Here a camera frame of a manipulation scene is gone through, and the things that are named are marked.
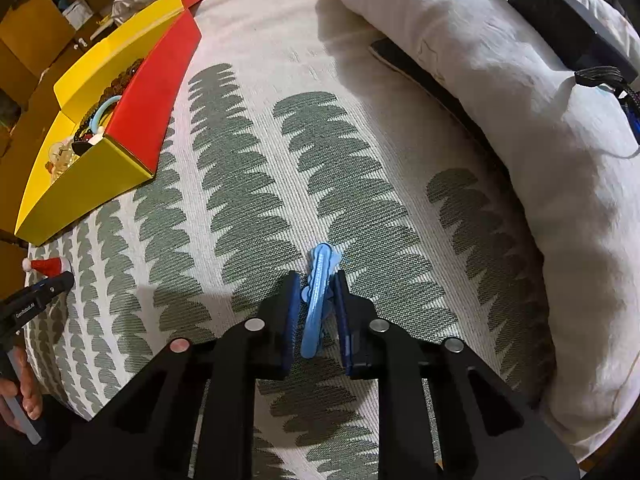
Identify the brown cardboard box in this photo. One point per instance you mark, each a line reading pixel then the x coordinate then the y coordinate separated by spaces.
pixel 35 35

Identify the yellow cardboard box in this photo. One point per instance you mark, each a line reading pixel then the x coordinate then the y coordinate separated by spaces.
pixel 145 95

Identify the white pillow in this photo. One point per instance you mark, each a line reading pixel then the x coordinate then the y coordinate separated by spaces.
pixel 525 150

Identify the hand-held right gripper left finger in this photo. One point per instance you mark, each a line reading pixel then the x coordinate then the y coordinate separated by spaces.
pixel 291 322

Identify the blue hair clip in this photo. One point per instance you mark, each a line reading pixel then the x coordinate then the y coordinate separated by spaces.
pixel 317 300

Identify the white plastic bar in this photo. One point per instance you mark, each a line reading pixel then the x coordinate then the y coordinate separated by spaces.
pixel 22 422

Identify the person's left hand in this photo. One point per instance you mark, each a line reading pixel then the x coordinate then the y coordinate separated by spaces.
pixel 25 390

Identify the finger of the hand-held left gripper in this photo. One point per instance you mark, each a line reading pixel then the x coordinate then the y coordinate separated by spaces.
pixel 57 282

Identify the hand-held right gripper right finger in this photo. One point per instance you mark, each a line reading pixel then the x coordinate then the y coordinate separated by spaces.
pixel 344 325

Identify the small santa hat clip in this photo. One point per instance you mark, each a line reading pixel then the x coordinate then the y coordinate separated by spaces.
pixel 47 266

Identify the leaf patterned bed blanket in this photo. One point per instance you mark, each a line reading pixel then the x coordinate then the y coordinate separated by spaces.
pixel 300 170

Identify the light blue bangle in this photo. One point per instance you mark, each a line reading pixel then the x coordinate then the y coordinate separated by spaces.
pixel 102 110

